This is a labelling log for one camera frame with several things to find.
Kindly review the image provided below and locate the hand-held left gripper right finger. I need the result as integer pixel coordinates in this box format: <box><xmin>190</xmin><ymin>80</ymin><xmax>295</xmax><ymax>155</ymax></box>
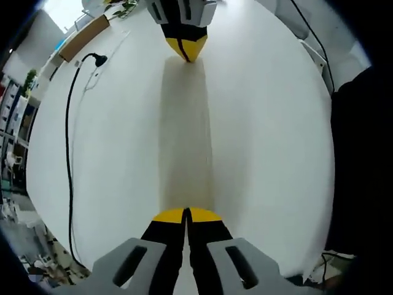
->
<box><xmin>185</xmin><ymin>208</ymin><xmax>287</xmax><ymax>295</ymax></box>

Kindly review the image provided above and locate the translucent cutlery case lid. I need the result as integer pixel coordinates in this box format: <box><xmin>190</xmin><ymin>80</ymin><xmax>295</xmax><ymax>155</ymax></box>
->
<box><xmin>158</xmin><ymin>57</ymin><xmax>216</xmax><ymax>213</ymax></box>

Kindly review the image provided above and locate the small green potted plant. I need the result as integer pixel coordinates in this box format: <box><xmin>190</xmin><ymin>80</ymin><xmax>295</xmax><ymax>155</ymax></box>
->
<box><xmin>23</xmin><ymin>69</ymin><xmax>38</xmax><ymax>96</ymax></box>

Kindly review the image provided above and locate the shelf with white bins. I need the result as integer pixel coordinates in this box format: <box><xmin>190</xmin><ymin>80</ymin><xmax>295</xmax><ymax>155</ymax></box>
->
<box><xmin>0</xmin><ymin>73</ymin><xmax>41</xmax><ymax>160</ymax></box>

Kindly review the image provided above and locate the right hand-held gripper cable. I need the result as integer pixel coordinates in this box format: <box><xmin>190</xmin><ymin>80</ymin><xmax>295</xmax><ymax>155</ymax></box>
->
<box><xmin>290</xmin><ymin>0</ymin><xmax>336</xmax><ymax>93</ymax></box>

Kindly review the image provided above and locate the person's black clothing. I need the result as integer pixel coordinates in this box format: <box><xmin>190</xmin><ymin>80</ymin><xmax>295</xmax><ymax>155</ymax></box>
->
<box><xmin>325</xmin><ymin>66</ymin><xmax>393</xmax><ymax>256</ymax></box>

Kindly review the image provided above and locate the black power cable with plug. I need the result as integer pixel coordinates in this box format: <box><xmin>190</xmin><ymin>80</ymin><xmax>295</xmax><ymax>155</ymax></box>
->
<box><xmin>65</xmin><ymin>53</ymin><xmax>109</xmax><ymax>269</ymax></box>

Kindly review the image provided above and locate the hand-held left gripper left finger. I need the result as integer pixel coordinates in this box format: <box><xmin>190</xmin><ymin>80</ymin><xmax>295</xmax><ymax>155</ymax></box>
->
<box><xmin>91</xmin><ymin>208</ymin><xmax>187</xmax><ymax>295</ymax></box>

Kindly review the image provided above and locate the large green potted plant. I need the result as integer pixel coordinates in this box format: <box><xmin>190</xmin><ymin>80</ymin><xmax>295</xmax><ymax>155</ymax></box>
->
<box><xmin>103</xmin><ymin>0</ymin><xmax>145</xmax><ymax>20</ymax></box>

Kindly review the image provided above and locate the brown cardboard box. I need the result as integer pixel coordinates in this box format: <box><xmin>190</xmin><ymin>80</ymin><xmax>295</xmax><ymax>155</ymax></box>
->
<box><xmin>58</xmin><ymin>14</ymin><xmax>111</xmax><ymax>62</ymax></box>

